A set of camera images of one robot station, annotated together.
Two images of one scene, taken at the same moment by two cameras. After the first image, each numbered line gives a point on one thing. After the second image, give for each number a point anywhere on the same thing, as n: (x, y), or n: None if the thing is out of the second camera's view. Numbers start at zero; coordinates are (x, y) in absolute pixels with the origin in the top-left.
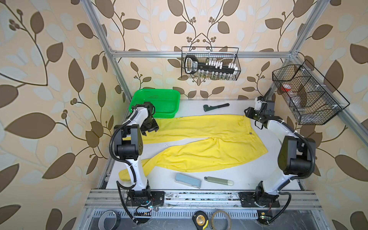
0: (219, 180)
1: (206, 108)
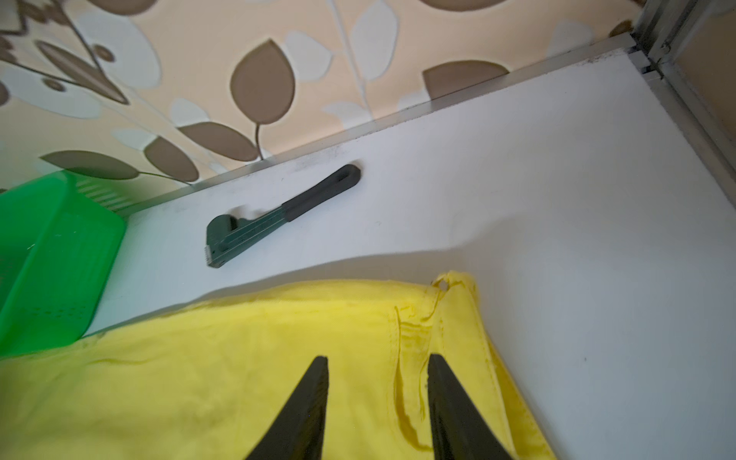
0: None
1: (224, 236)
